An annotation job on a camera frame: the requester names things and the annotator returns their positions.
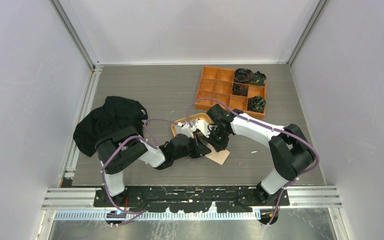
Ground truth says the purple cable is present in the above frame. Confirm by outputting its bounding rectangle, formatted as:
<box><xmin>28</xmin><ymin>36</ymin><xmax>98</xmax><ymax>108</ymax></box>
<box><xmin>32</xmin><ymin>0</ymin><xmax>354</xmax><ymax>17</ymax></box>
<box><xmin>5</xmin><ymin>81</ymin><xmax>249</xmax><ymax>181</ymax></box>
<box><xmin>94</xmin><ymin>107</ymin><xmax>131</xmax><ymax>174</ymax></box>
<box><xmin>99</xmin><ymin>118</ymin><xmax>182</xmax><ymax>227</ymax></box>
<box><xmin>186</xmin><ymin>97</ymin><xmax>321</xmax><ymax>227</ymax></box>

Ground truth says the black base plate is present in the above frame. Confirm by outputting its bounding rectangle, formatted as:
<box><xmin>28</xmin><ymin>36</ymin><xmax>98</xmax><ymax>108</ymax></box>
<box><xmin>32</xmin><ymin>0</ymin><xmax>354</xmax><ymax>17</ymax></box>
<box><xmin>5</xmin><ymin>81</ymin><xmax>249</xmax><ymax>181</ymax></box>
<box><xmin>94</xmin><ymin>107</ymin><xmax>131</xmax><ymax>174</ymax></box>
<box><xmin>113</xmin><ymin>185</ymin><xmax>290</xmax><ymax>213</ymax></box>

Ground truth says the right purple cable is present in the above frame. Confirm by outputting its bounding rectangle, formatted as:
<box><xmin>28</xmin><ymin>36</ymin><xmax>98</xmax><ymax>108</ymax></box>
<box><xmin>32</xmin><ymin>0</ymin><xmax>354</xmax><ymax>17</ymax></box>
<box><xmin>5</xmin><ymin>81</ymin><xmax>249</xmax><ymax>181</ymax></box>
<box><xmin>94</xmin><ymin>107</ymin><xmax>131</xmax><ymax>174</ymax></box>
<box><xmin>186</xmin><ymin>97</ymin><xmax>321</xmax><ymax>227</ymax></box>

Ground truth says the dark rolled tie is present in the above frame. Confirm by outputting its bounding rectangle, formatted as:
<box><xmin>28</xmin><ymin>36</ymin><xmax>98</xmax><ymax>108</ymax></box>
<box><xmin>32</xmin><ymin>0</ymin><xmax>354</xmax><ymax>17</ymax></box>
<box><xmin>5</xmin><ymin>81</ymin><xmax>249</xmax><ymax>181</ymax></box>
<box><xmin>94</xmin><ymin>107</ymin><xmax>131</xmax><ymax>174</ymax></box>
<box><xmin>232</xmin><ymin>82</ymin><xmax>249</xmax><ymax>97</ymax></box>
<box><xmin>234</xmin><ymin>68</ymin><xmax>255</xmax><ymax>84</ymax></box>

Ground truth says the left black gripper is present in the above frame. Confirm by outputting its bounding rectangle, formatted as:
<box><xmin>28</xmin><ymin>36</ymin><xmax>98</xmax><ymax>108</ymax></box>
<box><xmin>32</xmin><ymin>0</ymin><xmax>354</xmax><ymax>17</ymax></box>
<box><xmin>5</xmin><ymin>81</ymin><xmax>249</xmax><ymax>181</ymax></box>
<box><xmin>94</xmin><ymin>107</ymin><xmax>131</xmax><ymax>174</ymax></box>
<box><xmin>173</xmin><ymin>134</ymin><xmax>211</xmax><ymax>161</ymax></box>

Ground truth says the black cloth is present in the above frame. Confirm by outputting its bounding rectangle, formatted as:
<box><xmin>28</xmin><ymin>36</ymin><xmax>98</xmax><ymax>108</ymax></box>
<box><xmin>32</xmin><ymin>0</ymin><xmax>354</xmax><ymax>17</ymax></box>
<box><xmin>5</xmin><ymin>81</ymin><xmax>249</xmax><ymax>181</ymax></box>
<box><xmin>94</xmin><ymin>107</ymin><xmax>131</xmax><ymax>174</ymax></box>
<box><xmin>73</xmin><ymin>96</ymin><xmax>148</xmax><ymax>157</ymax></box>

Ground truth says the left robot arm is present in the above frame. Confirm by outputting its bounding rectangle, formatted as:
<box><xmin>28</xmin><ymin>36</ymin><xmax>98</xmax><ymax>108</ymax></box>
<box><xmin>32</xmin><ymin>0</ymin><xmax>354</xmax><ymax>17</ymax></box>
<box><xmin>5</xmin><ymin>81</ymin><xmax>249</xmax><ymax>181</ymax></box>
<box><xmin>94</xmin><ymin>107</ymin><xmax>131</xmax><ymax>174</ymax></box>
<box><xmin>95</xmin><ymin>127</ymin><xmax>211</xmax><ymax>207</ymax></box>

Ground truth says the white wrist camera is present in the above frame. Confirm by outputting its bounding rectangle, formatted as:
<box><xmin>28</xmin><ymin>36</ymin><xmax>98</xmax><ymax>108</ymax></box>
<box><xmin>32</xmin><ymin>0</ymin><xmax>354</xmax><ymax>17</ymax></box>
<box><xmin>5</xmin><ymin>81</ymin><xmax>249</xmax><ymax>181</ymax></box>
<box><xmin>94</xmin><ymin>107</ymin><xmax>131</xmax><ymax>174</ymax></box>
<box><xmin>178</xmin><ymin>122</ymin><xmax>194</xmax><ymax>138</ymax></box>
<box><xmin>192</xmin><ymin>119</ymin><xmax>210</xmax><ymax>138</ymax></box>

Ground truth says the yellow oval tray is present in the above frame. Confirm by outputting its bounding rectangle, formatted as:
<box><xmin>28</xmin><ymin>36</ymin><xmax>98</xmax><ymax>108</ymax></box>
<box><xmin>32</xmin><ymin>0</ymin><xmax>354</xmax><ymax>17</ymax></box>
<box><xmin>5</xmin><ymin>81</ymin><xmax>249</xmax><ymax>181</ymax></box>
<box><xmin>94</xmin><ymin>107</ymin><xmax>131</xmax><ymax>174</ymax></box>
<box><xmin>171</xmin><ymin>113</ymin><xmax>212</xmax><ymax>137</ymax></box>

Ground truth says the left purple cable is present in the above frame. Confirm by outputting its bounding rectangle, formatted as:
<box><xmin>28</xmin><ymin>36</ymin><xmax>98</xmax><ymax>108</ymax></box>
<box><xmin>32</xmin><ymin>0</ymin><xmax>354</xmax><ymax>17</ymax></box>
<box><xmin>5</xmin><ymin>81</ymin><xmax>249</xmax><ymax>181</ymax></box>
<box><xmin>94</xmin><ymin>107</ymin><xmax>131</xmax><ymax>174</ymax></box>
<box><xmin>99</xmin><ymin>118</ymin><xmax>182</xmax><ymax>227</ymax></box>

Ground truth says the beige leather card holder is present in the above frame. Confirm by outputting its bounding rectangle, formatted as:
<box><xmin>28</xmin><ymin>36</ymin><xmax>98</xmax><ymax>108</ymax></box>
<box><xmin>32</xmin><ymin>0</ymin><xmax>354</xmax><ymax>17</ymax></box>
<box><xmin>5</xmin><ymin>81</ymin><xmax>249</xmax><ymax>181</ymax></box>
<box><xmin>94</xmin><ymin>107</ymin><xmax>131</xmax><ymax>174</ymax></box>
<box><xmin>205</xmin><ymin>143</ymin><xmax>230</xmax><ymax>166</ymax></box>

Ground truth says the green patterned rolled tie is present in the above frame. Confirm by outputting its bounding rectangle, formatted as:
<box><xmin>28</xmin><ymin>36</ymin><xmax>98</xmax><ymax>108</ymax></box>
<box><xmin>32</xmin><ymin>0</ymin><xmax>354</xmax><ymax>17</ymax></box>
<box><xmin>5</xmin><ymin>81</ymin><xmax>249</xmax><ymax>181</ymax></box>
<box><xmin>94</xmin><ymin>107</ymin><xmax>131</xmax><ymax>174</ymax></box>
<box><xmin>251</xmin><ymin>71</ymin><xmax>267</xmax><ymax>87</ymax></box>

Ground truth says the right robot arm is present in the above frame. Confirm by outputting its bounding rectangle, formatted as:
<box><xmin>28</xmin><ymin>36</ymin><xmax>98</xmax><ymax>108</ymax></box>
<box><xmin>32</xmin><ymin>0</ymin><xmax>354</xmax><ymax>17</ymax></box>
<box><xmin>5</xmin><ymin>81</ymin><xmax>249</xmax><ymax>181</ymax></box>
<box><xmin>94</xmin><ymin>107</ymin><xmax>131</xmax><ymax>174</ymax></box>
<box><xmin>207</xmin><ymin>104</ymin><xmax>316</xmax><ymax>206</ymax></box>

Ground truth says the dark rolled tie top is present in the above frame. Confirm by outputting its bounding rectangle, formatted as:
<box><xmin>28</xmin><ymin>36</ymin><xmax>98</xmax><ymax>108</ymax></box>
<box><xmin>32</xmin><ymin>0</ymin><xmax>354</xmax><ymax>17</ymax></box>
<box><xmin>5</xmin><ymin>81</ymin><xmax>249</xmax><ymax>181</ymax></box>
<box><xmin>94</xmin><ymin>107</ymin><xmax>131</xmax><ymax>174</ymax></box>
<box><xmin>234</xmin><ymin>68</ymin><xmax>255</xmax><ymax>84</ymax></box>

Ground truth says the orange compartment organizer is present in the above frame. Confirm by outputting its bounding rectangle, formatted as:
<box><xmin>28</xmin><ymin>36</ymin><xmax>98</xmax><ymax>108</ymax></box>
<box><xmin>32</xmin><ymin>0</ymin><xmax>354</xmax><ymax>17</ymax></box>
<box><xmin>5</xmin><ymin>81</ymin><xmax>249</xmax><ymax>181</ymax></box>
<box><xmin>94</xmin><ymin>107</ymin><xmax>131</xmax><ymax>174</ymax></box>
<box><xmin>195</xmin><ymin>66</ymin><xmax>267</xmax><ymax>120</ymax></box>

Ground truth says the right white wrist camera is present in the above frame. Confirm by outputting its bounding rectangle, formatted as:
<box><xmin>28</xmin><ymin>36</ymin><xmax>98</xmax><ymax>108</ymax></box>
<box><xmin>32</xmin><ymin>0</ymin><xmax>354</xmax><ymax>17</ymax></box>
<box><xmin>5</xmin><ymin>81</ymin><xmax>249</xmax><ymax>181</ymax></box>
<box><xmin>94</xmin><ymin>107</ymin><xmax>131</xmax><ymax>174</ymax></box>
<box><xmin>192</xmin><ymin>119</ymin><xmax>210</xmax><ymax>138</ymax></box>

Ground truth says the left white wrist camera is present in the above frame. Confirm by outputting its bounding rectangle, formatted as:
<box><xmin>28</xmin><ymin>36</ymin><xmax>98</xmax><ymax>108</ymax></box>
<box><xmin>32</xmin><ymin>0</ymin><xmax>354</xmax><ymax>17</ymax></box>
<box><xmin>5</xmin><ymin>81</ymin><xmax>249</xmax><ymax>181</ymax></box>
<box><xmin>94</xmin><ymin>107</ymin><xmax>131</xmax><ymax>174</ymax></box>
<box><xmin>178</xmin><ymin>122</ymin><xmax>194</xmax><ymax>138</ymax></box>

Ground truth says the dark rolled tie middle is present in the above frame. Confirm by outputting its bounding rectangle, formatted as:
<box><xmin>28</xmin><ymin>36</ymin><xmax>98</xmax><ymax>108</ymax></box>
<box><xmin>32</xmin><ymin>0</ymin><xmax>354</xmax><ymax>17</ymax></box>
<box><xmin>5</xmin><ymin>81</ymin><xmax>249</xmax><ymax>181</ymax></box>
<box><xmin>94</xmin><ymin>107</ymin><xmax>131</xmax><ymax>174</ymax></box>
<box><xmin>232</xmin><ymin>82</ymin><xmax>249</xmax><ymax>97</ymax></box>

